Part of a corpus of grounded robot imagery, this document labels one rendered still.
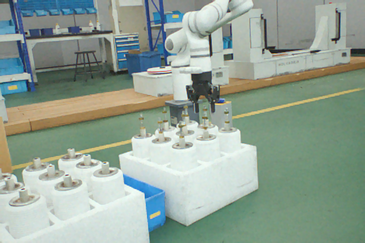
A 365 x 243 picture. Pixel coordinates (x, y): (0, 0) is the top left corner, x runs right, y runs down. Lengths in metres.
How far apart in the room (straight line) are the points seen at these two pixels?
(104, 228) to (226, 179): 0.50
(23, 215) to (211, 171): 0.63
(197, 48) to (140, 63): 4.59
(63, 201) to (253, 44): 3.30
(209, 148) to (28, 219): 0.65
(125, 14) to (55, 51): 2.51
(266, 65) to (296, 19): 4.03
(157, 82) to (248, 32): 1.19
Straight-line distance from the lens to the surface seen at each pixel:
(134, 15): 7.86
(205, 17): 1.31
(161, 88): 3.49
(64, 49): 9.69
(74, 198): 1.09
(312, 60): 4.66
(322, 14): 5.14
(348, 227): 1.34
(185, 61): 1.86
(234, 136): 1.46
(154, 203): 1.30
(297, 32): 8.12
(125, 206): 1.14
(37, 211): 1.06
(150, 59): 5.97
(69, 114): 3.15
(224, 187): 1.42
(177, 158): 1.30
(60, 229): 1.07
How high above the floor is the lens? 0.64
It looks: 13 degrees down
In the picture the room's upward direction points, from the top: 5 degrees counter-clockwise
